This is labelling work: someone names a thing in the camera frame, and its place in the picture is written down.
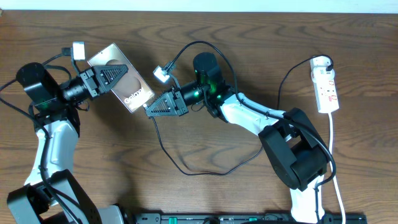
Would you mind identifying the black USB charging cable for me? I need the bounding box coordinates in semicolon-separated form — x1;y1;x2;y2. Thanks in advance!
142;55;335;176

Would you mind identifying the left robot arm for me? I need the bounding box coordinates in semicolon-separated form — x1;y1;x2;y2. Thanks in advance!
7;62;132;223

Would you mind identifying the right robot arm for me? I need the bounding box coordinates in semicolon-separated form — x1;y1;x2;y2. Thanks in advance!
145;52;336;223

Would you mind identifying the white power strip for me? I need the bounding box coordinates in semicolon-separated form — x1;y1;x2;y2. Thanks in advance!
310;56;340;114

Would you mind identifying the black left camera cable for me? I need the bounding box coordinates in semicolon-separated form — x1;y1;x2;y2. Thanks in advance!
0;47;82;224

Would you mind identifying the black camera cable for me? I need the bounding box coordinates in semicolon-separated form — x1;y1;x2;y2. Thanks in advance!
167;40;337;218
0;47;82;224

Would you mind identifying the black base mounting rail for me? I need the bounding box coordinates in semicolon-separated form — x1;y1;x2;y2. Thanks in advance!
133;212;368;224

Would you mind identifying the black right camera cable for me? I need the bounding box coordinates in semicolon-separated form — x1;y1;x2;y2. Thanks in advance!
167;40;337;218

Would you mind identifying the white power strip cord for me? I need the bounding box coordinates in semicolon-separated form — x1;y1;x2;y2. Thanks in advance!
327;112;347;224

